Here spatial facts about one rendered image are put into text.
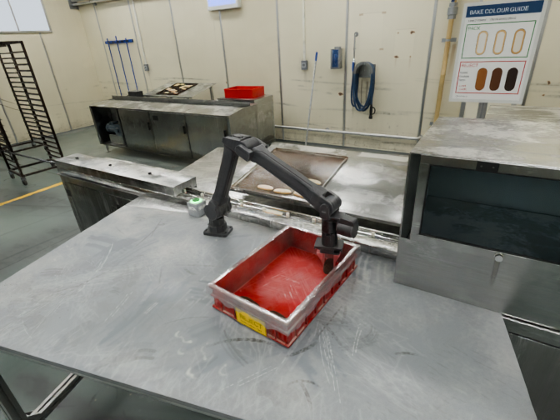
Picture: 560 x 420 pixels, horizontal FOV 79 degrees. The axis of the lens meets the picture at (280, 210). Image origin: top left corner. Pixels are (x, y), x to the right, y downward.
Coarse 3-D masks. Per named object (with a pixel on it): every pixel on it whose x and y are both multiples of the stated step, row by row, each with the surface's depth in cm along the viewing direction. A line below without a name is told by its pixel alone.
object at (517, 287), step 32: (448, 128) 121; (480, 128) 119; (512, 128) 117; (544, 128) 114; (416, 160) 110; (448, 160) 95; (480, 160) 92; (512, 160) 89; (544, 160) 88; (416, 192) 104; (416, 224) 108; (416, 256) 113; (448, 256) 107; (480, 256) 102; (512, 256) 97; (448, 288) 112; (480, 288) 106; (512, 288) 101; (544, 288) 96; (544, 320) 100
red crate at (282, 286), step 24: (288, 264) 134; (312, 264) 133; (336, 264) 132; (240, 288) 123; (264, 288) 122; (288, 288) 121; (312, 288) 120; (336, 288) 118; (288, 312) 111; (312, 312) 107; (288, 336) 97
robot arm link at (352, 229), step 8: (320, 208) 115; (328, 208) 113; (320, 216) 116; (328, 216) 114; (336, 216) 115; (344, 216) 115; (344, 224) 114; (352, 224) 112; (344, 232) 114; (352, 232) 113
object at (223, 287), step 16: (288, 224) 143; (272, 240) 133; (288, 240) 143; (304, 240) 139; (256, 256) 126; (272, 256) 135; (352, 256) 122; (224, 272) 115; (240, 272) 120; (256, 272) 129; (336, 272) 113; (208, 288) 110; (224, 288) 115; (320, 288) 105; (224, 304) 107; (240, 304) 102; (304, 304) 99; (256, 320) 100; (272, 320) 95; (288, 320) 94; (304, 320) 100
